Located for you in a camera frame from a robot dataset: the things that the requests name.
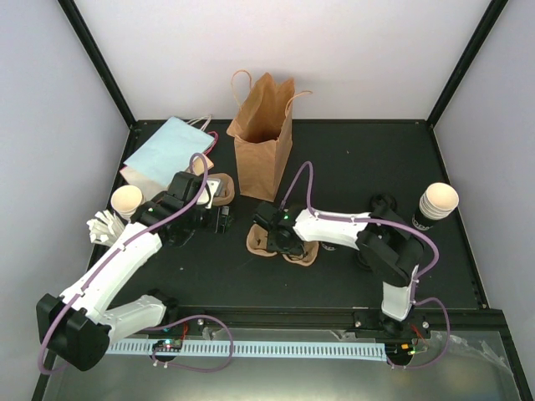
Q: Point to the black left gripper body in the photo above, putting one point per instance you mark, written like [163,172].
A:
[217,223]

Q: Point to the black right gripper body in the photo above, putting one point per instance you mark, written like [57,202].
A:
[279,246]

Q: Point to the single brown pulp carrier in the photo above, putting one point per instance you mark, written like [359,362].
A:
[260,242]

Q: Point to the single black sleeved cup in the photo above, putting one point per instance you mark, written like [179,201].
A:
[329,246]

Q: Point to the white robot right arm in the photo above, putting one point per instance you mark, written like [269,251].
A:
[383,244]

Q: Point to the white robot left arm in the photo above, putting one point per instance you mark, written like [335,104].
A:
[79,325]

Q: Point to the black coffee cup lid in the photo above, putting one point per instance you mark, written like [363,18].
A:
[361,263]

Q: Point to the brown pulp cup carrier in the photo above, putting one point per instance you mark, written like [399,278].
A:
[226,196]

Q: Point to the small brown paper bag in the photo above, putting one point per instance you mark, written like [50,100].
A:
[200,165]

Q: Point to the light blue paper bag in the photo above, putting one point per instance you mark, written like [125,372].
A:
[169,150]

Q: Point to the left paper cup stack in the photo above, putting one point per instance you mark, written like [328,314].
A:
[126,199]

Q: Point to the paper cup stack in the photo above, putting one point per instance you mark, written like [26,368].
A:
[126,199]
[437,202]

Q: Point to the black lid stack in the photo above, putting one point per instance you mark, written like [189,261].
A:
[382,205]

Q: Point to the white plastic cutlery bundle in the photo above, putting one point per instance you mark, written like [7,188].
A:
[105,228]

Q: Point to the right paper cup stack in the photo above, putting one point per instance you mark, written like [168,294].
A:
[437,202]

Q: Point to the black aluminium rail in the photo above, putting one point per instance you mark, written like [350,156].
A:
[359,319]

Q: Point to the light blue cable duct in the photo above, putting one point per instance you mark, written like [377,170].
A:
[248,349]

